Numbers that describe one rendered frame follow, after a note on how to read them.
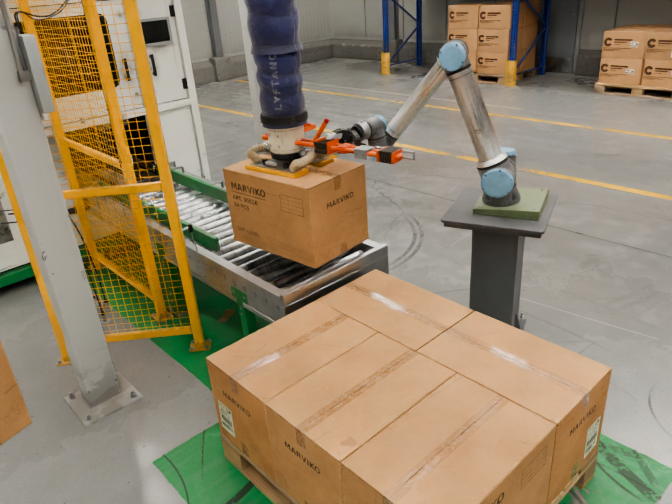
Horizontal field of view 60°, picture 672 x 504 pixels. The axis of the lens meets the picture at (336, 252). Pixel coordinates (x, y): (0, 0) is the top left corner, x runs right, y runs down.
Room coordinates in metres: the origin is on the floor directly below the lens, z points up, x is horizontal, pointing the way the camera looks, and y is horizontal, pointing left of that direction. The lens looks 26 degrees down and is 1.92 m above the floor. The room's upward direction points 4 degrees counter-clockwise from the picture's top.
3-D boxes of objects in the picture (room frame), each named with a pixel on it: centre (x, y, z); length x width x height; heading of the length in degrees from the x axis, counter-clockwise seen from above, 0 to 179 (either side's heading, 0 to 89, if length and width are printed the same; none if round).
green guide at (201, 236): (3.48, 1.20, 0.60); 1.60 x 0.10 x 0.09; 41
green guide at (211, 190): (3.83, 0.80, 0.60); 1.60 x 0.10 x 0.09; 41
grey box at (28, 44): (2.47, 1.18, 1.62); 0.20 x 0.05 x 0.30; 41
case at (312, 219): (2.76, 0.18, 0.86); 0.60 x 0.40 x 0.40; 47
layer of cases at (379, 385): (1.81, -0.21, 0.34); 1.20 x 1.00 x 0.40; 41
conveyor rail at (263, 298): (3.18, 1.01, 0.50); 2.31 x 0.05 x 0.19; 41
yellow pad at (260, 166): (2.70, 0.26, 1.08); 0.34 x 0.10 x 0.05; 50
